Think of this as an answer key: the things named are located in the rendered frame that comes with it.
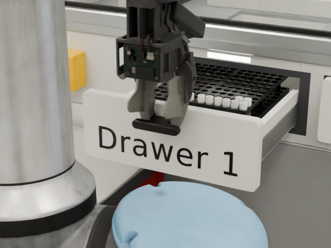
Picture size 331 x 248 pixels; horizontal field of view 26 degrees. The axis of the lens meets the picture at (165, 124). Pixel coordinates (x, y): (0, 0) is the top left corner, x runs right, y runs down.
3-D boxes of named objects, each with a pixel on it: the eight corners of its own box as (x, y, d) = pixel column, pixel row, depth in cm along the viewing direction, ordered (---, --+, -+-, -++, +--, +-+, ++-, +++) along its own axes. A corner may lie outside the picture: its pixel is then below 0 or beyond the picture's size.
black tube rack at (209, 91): (243, 149, 112) (245, 111, 110) (145, 130, 120) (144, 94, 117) (287, 106, 131) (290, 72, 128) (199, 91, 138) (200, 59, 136)
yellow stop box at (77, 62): (73, 93, 136) (71, 57, 133) (42, 87, 139) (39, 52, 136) (87, 85, 140) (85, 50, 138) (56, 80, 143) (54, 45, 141)
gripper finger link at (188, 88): (164, 103, 102) (156, 44, 100) (170, 99, 104) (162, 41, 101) (194, 104, 100) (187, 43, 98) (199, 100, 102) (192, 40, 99)
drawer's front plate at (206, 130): (255, 193, 103) (259, 122, 98) (84, 155, 115) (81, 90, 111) (259, 188, 104) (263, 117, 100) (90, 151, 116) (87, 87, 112)
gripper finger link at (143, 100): (115, 134, 103) (122, 75, 99) (136, 120, 108) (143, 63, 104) (135, 140, 102) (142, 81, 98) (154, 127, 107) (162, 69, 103)
